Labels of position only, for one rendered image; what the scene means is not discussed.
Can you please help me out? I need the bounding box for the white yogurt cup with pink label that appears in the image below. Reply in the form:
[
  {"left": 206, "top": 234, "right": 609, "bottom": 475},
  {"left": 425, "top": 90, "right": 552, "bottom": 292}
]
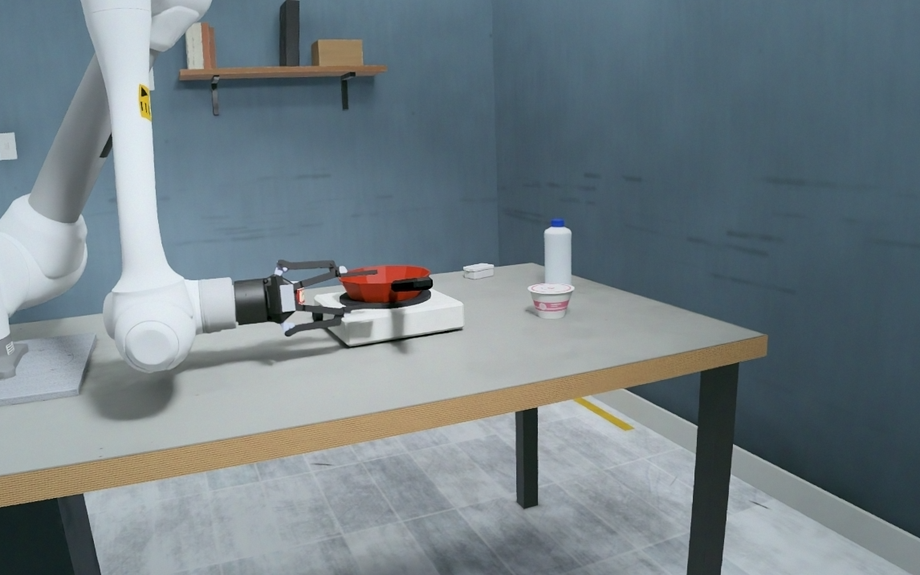
[{"left": 528, "top": 283, "right": 575, "bottom": 319}]

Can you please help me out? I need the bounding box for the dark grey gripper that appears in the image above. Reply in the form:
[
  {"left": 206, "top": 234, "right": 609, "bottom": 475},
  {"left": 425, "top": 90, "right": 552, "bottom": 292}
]
[{"left": 234, "top": 259, "right": 381, "bottom": 337}]

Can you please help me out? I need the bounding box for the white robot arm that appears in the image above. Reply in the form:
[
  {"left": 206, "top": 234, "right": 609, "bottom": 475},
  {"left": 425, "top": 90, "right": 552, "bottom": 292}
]
[{"left": 0, "top": 0, "right": 238, "bottom": 380}]

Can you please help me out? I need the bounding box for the small round tin with white lid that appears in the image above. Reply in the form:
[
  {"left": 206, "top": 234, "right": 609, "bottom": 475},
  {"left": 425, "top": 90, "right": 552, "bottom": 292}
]
[{"left": 291, "top": 281, "right": 304, "bottom": 304}]

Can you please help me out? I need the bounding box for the red frying pan with black handle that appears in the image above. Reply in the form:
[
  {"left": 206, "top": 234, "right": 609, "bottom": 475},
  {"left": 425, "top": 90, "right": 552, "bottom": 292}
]
[{"left": 338, "top": 266, "right": 434, "bottom": 303}]

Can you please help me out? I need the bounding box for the white plastic bottle with blue cap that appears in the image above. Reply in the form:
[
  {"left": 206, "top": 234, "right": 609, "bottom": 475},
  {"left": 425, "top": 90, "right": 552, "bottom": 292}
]
[{"left": 544, "top": 219, "right": 572, "bottom": 286}]

